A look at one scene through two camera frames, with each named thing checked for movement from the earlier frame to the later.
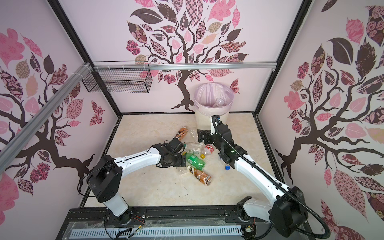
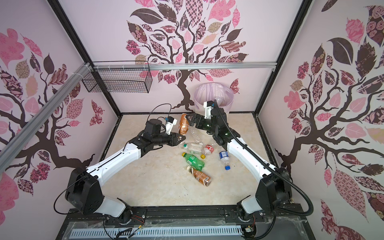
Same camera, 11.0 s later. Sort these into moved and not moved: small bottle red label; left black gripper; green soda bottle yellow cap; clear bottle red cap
Moved: left black gripper
Not moved: small bottle red label; green soda bottle yellow cap; clear bottle red cap
